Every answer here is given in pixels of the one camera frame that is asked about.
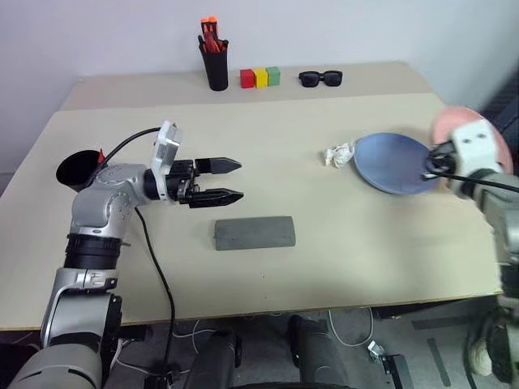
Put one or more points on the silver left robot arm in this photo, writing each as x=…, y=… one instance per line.
x=101, y=194

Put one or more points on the orange capped marker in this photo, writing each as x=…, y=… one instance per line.
x=204, y=23
x=212, y=22

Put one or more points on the black pen in holder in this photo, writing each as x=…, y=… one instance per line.
x=224, y=44
x=200, y=42

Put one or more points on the red pen in holder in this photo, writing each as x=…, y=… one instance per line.
x=211, y=44

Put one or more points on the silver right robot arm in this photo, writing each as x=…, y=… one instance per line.
x=500, y=219

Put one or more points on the metal floor bracket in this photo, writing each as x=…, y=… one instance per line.
x=385, y=360

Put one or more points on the white sneaker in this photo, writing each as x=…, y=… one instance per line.
x=478, y=356

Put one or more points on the yellow wooden block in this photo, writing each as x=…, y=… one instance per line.
x=260, y=78

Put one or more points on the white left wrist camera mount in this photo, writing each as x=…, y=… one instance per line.
x=166, y=142

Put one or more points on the grey glasses case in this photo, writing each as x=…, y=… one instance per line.
x=255, y=233

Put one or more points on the black sunglasses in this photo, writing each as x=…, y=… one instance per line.
x=310, y=79

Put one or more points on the red wooden block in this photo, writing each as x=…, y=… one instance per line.
x=246, y=78

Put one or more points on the dark rounded shape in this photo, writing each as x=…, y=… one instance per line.
x=215, y=360
x=316, y=356

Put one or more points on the black ribbed object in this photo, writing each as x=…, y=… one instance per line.
x=503, y=105

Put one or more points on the crumpled white paper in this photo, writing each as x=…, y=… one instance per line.
x=340, y=154

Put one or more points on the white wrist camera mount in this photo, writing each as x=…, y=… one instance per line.
x=476, y=146
x=166, y=142

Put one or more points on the black table frame bar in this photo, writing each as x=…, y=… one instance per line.
x=425, y=310

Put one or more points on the pink plate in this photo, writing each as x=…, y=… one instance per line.
x=444, y=121

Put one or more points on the blue plate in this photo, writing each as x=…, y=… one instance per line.
x=389, y=162

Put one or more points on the wide black pen cup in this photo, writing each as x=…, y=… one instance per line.
x=75, y=166

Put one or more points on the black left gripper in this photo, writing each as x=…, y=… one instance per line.
x=180, y=182

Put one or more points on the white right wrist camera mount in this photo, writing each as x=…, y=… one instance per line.
x=476, y=146

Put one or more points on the tall black pen holder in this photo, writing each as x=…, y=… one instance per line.
x=217, y=73

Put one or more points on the green wooden block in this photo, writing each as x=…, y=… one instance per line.
x=273, y=76

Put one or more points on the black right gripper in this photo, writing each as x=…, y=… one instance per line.
x=446, y=162

